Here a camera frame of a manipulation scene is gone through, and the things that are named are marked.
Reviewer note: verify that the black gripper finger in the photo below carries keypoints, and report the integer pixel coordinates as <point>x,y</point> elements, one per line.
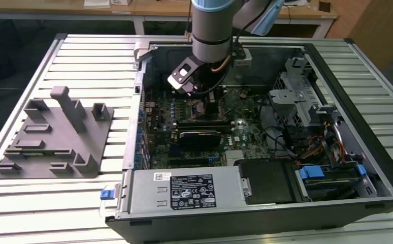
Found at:
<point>213,109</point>

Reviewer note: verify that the silver CPU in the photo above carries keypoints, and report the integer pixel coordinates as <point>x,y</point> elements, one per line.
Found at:
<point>200,108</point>

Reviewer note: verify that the metal locking lever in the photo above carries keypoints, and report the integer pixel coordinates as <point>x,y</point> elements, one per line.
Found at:
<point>233,108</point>

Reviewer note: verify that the CPU socket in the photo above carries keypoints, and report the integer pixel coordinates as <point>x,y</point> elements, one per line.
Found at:
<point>193,117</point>

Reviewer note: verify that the black RAM slots row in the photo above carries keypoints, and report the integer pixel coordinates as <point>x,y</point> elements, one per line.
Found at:
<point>177,96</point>
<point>202,127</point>

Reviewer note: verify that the black graphics card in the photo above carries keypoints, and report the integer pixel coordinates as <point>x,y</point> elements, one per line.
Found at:
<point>200,139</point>

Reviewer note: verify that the green motherboard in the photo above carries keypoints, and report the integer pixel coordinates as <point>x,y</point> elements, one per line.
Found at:
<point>246,142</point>

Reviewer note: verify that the white finned heatsink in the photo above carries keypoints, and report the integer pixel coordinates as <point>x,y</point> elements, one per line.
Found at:
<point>233,156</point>

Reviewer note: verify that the black expansion slot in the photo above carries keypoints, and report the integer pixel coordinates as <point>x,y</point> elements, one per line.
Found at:
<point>186,162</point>

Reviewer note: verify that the grey case hinge latch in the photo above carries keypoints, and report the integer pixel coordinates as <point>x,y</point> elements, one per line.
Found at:
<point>140,50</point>

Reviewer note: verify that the silver drive cage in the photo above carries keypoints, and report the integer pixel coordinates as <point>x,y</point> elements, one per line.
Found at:
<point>294,84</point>

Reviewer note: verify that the silver power supply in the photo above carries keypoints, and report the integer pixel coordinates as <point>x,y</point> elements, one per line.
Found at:
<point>141,190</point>

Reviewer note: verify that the hard disk in blue carrier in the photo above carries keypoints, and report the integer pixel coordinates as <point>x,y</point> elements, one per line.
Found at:
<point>312,172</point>

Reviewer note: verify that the wooden desk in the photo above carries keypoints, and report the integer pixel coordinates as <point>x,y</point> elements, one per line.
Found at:
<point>314,14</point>

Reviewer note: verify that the white printed box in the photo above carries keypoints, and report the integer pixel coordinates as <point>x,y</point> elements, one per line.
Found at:
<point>120,2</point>

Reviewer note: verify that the small brown box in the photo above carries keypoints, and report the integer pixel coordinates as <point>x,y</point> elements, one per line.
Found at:
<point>324,6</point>

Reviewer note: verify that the black open PC case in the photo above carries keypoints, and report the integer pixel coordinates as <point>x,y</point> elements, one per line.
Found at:
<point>216,223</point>

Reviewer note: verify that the white paper sheet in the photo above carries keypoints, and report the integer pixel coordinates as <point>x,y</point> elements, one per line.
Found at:
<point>96,2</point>

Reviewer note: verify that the blue case latch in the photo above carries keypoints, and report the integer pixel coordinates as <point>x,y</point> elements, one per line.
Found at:
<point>106,194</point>

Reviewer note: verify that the grey parts rack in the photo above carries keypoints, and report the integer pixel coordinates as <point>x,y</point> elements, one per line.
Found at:
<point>60,142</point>

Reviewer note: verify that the wooden cabinet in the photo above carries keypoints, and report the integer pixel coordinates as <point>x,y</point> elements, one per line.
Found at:
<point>378,30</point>

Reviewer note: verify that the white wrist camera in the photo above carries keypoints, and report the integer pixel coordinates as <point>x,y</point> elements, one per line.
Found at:
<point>184,76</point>

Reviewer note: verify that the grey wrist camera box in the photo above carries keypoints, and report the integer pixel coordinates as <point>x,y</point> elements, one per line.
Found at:
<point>242,57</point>

